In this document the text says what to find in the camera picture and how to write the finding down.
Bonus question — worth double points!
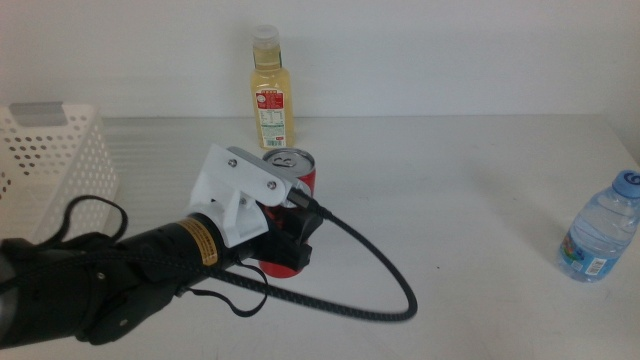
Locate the thin black cable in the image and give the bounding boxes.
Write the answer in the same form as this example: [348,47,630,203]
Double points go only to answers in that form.
[29,194,271,319]

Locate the thick black braided cable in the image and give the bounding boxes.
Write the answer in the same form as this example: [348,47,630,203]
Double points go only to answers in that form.
[0,188,419,323]

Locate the red cola can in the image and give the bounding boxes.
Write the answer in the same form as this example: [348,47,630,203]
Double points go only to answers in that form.
[258,147,317,279]

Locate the white perforated plastic basket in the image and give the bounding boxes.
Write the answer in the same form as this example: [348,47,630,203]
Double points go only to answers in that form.
[0,102,121,246]

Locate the clear water bottle blue cap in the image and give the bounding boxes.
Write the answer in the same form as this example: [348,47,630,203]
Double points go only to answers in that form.
[556,169,640,284]

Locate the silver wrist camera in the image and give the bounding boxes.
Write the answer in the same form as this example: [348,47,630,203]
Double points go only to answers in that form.
[227,145,304,209]

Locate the yellow juice bottle white cap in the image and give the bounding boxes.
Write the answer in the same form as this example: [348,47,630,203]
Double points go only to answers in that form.
[249,24,297,152]

